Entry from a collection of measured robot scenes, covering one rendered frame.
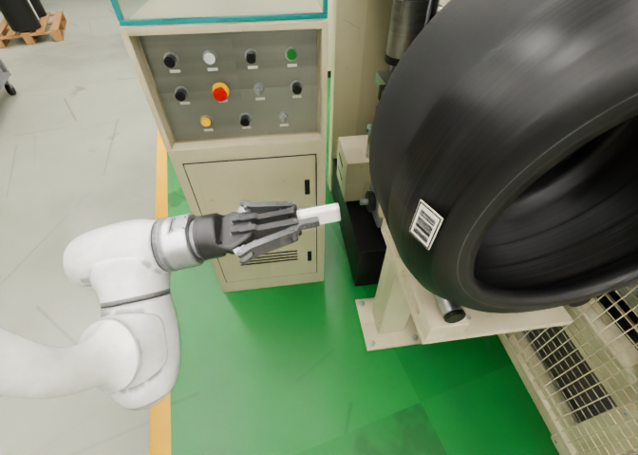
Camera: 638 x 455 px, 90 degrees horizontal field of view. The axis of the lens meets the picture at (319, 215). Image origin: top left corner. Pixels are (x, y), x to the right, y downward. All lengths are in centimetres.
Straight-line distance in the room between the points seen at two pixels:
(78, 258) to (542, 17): 67
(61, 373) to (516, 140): 56
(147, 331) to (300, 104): 84
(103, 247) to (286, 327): 122
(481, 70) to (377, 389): 138
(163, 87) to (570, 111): 103
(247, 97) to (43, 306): 160
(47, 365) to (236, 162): 87
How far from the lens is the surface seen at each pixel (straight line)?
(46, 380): 50
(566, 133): 41
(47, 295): 228
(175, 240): 54
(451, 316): 73
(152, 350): 57
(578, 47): 41
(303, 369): 160
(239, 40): 107
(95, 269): 59
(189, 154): 121
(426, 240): 45
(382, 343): 166
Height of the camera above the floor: 151
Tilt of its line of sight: 45 degrees down
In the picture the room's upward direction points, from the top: straight up
